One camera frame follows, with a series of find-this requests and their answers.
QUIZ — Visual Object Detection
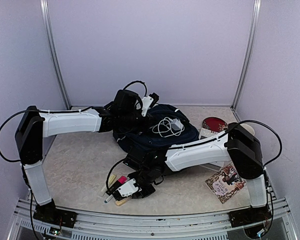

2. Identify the right aluminium frame post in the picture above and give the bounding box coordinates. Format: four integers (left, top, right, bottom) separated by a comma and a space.
231, 0, 262, 111

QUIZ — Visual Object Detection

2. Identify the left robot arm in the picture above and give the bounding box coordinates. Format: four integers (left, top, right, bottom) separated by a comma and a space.
0, 89, 156, 228

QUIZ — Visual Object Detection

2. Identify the red patterned plate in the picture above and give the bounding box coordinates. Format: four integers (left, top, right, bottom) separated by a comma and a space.
202, 117, 228, 133

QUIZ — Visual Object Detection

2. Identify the front aluminium rail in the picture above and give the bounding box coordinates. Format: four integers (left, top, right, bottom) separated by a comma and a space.
4, 198, 300, 240

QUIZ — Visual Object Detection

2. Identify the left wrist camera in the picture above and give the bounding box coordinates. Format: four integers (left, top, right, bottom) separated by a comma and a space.
139, 92, 160, 117

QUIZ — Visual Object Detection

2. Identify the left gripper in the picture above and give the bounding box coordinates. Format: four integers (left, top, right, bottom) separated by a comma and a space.
120, 109, 157, 133

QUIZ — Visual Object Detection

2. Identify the aluminium frame post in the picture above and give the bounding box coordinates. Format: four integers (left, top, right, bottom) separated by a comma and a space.
231, 0, 262, 111
40, 0, 72, 110

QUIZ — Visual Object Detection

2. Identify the orange pastel highlighter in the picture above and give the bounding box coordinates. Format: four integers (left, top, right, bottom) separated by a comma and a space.
115, 197, 131, 207

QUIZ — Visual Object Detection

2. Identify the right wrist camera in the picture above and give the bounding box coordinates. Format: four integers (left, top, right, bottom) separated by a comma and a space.
113, 178, 140, 201

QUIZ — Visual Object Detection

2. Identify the pink black highlighter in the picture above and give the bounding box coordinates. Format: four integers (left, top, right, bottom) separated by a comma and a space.
105, 176, 127, 196

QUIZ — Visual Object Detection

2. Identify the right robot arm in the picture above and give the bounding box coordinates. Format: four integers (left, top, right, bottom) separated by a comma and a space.
119, 121, 274, 227

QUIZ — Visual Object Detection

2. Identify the yellow highlighter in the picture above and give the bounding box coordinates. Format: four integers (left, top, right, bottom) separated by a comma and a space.
99, 174, 117, 197

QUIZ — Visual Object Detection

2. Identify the navy blue backpack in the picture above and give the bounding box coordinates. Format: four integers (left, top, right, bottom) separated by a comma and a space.
112, 103, 201, 176

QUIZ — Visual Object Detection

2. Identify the teal white marker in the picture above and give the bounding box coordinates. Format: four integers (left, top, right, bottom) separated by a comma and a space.
104, 195, 113, 204

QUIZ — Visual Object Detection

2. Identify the white patterned mug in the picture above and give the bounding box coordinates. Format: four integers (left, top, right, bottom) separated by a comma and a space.
240, 123, 255, 136

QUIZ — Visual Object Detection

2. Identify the left aluminium frame post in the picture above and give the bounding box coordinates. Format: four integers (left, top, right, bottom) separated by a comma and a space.
40, 0, 72, 110

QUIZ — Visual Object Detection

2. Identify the white charger with cable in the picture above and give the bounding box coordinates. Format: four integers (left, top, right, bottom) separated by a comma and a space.
151, 117, 185, 138

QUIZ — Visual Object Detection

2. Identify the coffee cover white book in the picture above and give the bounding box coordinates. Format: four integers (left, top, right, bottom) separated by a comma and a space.
198, 127, 228, 172

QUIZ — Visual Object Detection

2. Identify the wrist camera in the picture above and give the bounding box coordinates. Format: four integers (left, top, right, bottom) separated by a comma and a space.
113, 178, 140, 201
139, 92, 160, 117

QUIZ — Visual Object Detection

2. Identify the illustrated floral cover book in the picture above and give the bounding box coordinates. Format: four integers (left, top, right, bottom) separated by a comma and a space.
205, 163, 246, 204

